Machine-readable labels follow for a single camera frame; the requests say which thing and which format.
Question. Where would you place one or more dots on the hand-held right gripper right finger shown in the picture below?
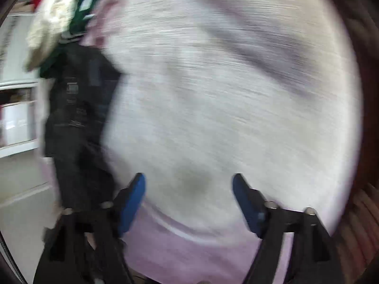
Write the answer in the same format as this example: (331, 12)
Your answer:
(247, 201)

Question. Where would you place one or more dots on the green garment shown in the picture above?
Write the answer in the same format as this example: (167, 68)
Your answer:
(84, 9)

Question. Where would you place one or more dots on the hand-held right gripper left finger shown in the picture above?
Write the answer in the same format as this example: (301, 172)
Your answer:
(133, 201)

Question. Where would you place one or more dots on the cream knitted garment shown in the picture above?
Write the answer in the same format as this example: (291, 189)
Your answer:
(51, 20)

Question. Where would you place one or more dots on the white shelf unit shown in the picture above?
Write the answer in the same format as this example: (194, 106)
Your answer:
(17, 94)

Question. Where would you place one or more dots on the light pink garment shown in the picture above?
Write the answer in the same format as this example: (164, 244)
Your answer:
(225, 109)

